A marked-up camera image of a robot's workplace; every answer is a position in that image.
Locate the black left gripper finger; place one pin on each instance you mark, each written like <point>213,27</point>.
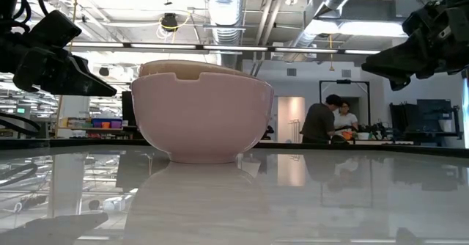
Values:
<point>82,81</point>

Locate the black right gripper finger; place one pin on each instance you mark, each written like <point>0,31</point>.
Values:
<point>397,63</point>
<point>400,83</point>

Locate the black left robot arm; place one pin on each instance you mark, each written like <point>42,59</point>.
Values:
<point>9,3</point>

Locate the black equipment shelf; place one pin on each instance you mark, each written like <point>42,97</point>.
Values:
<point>425,120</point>

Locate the blue storage bin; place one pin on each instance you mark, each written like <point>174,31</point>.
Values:
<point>100,123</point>

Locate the green lit sign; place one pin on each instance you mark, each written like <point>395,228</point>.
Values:
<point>21,110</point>

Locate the black monitor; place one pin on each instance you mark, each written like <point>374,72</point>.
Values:
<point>128,109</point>

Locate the purple storage bin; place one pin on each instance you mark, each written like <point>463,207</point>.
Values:
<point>116,124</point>

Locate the person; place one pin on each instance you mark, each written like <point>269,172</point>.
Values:
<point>318,122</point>
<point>346,120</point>

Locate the black ceiling dome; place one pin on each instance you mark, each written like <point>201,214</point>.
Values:
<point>169,21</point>

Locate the large salmon pink bowl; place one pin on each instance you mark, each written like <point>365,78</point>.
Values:
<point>201,120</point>

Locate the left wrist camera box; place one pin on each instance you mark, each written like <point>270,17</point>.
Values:
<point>55,28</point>

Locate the black rig frame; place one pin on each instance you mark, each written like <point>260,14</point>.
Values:
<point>344,81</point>

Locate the silver smooth ventilation duct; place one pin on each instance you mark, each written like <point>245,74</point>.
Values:
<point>329,3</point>

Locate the long ceiling light rail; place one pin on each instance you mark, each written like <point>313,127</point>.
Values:
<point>234,48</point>

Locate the silver ribbed ventilation duct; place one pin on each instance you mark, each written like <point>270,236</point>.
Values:
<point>225,10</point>

